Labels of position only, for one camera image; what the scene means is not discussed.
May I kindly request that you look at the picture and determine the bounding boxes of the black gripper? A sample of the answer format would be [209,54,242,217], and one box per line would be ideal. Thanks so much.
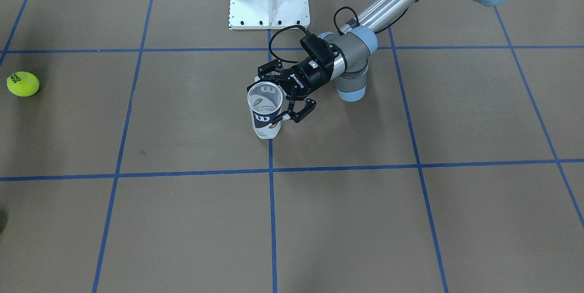
[255,58,334,125]

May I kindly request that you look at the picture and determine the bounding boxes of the Wilson tennis ball can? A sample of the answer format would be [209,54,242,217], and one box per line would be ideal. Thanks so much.
[247,81,284,140]

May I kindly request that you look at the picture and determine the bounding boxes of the yellow tennis ball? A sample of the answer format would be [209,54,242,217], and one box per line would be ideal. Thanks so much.
[6,71,40,97]

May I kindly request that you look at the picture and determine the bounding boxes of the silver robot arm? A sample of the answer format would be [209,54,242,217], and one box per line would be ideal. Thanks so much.
[247,0,507,129]

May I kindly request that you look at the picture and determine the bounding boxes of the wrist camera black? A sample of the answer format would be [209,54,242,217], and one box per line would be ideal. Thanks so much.
[300,34,336,74]

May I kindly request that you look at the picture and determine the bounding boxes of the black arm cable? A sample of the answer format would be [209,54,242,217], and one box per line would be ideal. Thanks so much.
[268,7,361,63]

